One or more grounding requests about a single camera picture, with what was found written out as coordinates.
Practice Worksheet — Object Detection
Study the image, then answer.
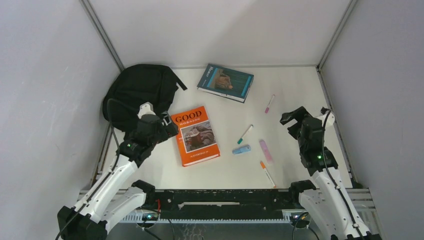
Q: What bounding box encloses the orange capped white marker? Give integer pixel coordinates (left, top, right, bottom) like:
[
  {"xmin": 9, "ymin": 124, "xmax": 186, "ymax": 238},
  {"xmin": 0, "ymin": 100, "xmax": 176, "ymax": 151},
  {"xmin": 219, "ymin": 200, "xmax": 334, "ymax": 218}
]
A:
[{"xmin": 260, "ymin": 161, "xmax": 277, "ymax": 189}]

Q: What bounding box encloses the teal hardcover book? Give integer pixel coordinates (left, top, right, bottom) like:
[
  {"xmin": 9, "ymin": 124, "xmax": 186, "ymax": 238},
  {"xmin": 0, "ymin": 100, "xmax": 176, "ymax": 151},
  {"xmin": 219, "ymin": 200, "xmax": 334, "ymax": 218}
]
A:
[{"xmin": 197, "ymin": 64, "xmax": 254, "ymax": 103}]

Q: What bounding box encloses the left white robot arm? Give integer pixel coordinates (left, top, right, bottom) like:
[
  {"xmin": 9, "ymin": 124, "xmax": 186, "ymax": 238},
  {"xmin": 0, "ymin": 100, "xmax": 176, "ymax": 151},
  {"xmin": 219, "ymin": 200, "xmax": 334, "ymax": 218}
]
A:
[{"xmin": 56, "ymin": 110, "xmax": 178, "ymax": 240}]

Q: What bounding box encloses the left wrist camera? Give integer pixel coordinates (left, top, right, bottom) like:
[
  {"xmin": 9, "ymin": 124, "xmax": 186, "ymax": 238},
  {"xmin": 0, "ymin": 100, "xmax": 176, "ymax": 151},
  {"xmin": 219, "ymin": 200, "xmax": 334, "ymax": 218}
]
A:
[{"xmin": 137, "ymin": 102, "xmax": 155, "ymax": 120}]

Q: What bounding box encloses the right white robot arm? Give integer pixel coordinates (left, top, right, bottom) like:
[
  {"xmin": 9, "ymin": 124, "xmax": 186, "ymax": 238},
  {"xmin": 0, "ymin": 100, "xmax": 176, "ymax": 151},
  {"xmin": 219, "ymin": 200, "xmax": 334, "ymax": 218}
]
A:
[{"xmin": 280, "ymin": 106, "xmax": 381, "ymax": 240}]

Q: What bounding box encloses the pink capped white marker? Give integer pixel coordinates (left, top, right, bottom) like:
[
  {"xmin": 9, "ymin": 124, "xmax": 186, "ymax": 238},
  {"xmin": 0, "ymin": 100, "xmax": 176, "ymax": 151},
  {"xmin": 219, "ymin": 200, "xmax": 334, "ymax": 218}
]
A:
[{"xmin": 264, "ymin": 94, "xmax": 275, "ymax": 114}]

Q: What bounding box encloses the black backpack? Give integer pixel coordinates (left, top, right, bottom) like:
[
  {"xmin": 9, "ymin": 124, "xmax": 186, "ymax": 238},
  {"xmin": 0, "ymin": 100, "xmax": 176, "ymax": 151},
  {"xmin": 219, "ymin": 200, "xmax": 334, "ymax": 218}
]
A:
[{"xmin": 102, "ymin": 64, "xmax": 187, "ymax": 133}]

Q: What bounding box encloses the green capped white marker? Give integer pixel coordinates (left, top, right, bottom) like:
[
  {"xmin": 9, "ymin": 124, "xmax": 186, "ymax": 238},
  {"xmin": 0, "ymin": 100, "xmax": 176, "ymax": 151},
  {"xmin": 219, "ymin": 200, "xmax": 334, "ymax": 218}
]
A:
[{"xmin": 237, "ymin": 124, "xmax": 254, "ymax": 145}]

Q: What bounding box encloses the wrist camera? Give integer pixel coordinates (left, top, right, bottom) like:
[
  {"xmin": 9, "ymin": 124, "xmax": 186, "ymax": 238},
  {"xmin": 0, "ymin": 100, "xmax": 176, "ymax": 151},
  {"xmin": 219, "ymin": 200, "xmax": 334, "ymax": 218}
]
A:
[
  {"xmin": 137, "ymin": 102, "xmax": 155, "ymax": 120},
  {"xmin": 316, "ymin": 107, "xmax": 335, "ymax": 128}
]

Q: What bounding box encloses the orange Good Morning book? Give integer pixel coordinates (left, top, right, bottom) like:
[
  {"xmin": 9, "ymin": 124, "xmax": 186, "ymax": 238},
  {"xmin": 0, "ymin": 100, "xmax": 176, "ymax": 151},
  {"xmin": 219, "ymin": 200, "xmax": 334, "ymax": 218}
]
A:
[{"xmin": 171, "ymin": 106, "xmax": 221, "ymax": 167}]

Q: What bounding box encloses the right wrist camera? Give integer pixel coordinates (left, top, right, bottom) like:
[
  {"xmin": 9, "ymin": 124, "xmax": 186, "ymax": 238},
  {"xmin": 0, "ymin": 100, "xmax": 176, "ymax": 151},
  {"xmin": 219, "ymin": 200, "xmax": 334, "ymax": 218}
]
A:
[{"xmin": 316, "ymin": 107, "xmax": 335, "ymax": 128}]

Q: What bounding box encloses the pink highlighter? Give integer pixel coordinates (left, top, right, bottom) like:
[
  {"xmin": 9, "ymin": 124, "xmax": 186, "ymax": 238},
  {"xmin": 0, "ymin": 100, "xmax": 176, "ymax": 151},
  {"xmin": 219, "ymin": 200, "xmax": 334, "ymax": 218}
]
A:
[{"xmin": 259, "ymin": 139, "xmax": 274, "ymax": 164}]

